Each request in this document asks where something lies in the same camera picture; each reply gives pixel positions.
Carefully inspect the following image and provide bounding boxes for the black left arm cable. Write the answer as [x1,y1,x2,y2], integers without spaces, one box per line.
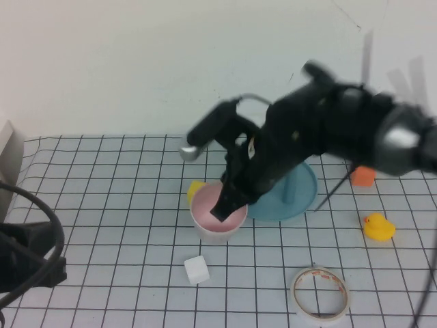
[0,179,66,308]

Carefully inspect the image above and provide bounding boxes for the white tape roll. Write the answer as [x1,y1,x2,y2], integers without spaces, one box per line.
[290,264,351,322]

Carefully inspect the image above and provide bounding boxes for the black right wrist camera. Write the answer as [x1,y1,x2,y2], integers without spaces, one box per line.
[178,98,242,162]

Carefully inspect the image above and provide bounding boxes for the orange foam cube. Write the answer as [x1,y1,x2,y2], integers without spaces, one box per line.
[351,166,376,187]

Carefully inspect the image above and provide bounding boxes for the white black grid tablecloth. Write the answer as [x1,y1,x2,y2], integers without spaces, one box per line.
[0,133,437,328]

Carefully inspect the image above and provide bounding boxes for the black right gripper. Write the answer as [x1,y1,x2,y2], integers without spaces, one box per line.
[209,85,328,223]

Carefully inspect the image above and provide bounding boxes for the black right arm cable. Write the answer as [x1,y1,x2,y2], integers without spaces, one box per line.
[238,93,437,328]

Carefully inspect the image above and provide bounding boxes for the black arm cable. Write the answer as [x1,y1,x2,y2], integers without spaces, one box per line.
[0,179,66,308]
[238,93,437,328]

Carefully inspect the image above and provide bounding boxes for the yellow rubber duck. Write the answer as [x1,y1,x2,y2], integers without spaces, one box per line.
[363,212,397,243]

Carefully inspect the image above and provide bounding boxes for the blue cup stand white knobs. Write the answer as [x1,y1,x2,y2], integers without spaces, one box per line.
[245,160,319,223]

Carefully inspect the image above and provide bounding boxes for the white foam cube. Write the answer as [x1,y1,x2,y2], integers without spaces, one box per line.
[184,255,210,286]

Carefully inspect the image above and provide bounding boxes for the pink plastic cup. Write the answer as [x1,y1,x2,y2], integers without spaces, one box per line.
[189,182,249,245]

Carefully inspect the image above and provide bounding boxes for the yellow foam cube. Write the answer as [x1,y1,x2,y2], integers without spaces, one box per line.
[186,180,206,206]

